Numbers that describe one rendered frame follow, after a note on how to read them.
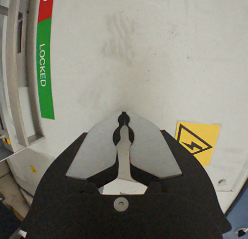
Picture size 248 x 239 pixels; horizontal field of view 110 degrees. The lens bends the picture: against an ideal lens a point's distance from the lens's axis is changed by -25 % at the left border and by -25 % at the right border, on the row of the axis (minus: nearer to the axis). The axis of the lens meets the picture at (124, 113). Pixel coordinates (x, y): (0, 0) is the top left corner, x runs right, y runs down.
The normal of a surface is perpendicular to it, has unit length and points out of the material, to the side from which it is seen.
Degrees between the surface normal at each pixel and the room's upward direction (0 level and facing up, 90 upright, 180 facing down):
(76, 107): 90
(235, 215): 90
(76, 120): 90
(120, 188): 90
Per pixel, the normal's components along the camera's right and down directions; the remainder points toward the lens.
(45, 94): -0.27, 0.24
